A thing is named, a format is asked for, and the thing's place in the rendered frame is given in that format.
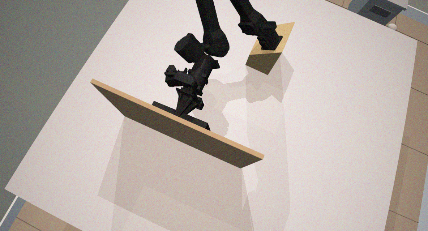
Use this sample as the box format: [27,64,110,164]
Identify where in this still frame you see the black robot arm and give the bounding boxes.
[164,0,283,87]

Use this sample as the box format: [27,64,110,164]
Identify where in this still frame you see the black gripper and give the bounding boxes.
[172,67,209,117]

